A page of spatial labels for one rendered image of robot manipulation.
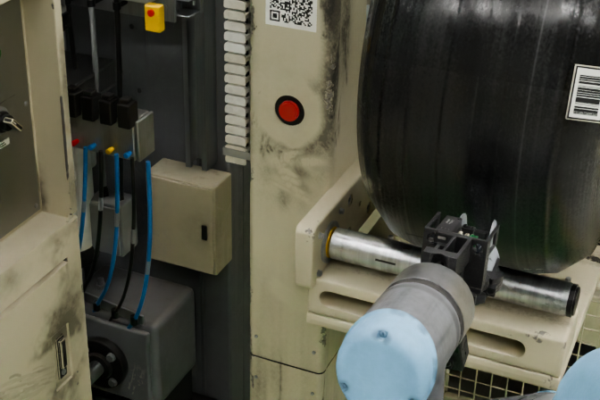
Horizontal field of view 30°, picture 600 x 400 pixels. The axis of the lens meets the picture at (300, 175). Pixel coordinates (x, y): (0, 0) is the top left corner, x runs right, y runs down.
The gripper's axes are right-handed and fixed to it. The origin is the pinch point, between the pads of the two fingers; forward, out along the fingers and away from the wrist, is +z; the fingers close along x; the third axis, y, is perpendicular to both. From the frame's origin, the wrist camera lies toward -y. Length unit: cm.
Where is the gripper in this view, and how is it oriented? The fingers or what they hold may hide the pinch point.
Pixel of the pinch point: (480, 248)
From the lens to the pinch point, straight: 135.4
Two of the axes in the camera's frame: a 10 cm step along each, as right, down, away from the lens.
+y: 0.7, -9.3, -3.6
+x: -9.2, -2.0, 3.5
